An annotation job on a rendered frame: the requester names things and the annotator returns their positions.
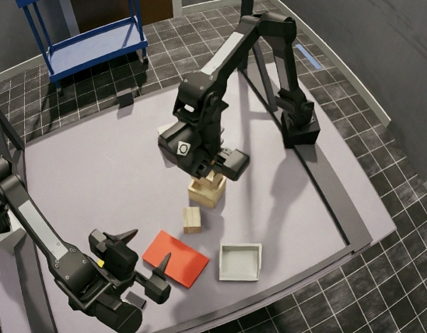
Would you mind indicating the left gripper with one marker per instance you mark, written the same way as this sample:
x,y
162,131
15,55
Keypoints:
x,y
230,164

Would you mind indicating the white open box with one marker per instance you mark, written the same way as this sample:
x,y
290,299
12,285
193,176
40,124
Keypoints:
x,y
239,261

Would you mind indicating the orange-red flat rectangular block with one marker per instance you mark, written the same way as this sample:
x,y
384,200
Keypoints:
x,y
185,264

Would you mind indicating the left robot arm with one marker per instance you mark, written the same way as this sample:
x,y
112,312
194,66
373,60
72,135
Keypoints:
x,y
180,143

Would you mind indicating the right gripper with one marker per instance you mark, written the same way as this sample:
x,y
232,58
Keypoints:
x,y
156,288

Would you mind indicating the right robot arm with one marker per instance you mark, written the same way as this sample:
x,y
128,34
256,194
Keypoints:
x,y
74,272

